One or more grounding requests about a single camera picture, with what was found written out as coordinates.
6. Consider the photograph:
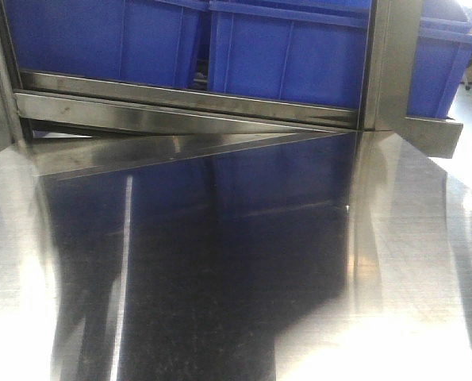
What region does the blue bin right on shelf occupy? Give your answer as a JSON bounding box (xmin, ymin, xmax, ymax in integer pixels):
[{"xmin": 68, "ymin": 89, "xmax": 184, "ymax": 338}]
[{"xmin": 208, "ymin": 1, "xmax": 472, "ymax": 119}]

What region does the blue bin on shelf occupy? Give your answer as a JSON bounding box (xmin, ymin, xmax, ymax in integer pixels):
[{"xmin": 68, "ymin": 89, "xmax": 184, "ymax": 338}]
[
  {"xmin": 4, "ymin": 1, "xmax": 209, "ymax": 88},
  {"xmin": 208, "ymin": 1, "xmax": 472, "ymax": 119}
]

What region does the blue bin left on shelf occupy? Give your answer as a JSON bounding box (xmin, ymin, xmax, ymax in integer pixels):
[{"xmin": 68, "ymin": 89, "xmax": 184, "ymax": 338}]
[{"xmin": 4, "ymin": 1, "xmax": 209, "ymax": 88}]

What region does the blue bin nested on top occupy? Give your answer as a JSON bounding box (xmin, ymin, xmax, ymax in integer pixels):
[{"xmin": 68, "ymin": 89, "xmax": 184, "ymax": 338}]
[{"xmin": 421, "ymin": 0, "xmax": 472, "ymax": 29}]

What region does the stainless steel shelf frame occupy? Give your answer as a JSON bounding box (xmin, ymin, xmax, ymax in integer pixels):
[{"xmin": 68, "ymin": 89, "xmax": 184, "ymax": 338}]
[{"xmin": 0, "ymin": 1, "xmax": 463, "ymax": 158}]

